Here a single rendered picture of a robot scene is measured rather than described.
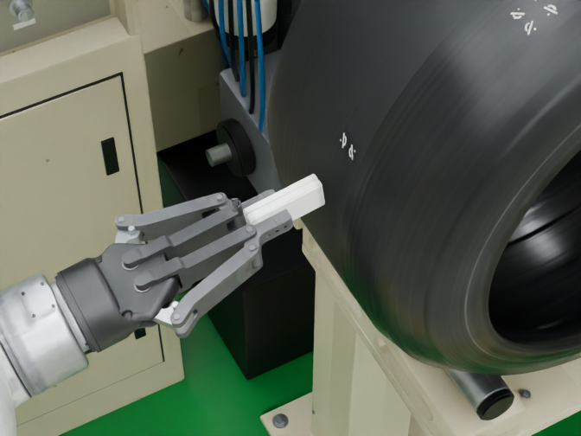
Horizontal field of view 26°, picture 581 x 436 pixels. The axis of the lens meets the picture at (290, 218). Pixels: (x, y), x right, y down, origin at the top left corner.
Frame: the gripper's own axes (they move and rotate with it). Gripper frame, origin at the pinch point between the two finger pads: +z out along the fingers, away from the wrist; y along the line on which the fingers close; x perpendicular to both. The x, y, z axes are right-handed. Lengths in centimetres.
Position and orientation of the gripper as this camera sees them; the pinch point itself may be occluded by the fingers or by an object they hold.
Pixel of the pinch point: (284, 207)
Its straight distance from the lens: 108.4
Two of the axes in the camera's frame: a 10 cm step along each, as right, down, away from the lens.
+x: 1.2, 5.7, 8.2
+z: 8.7, -4.5, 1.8
